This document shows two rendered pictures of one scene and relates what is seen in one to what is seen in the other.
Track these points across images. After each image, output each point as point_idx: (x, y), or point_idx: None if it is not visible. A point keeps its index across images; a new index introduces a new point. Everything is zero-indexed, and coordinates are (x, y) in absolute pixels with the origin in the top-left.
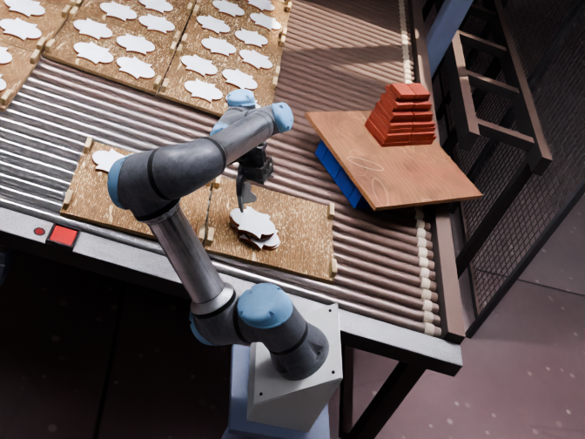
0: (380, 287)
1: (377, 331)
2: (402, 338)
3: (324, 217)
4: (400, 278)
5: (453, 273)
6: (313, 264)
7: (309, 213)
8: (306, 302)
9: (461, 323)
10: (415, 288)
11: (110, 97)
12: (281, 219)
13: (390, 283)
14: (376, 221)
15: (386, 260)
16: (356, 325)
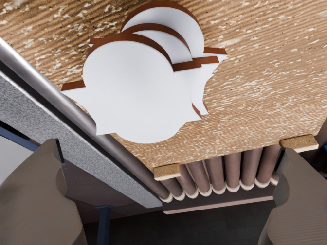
0: (187, 180)
1: (127, 188)
2: (137, 195)
3: (283, 136)
4: (212, 183)
5: (235, 204)
6: (161, 155)
7: (285, 122)
8: (97, 158)
9: (178, 212)
10: (204, 190)
11: None
12: (244, 98)
13: (197, 183)
14: (302, 157)
15: (231, 176)
16: (117, 182)
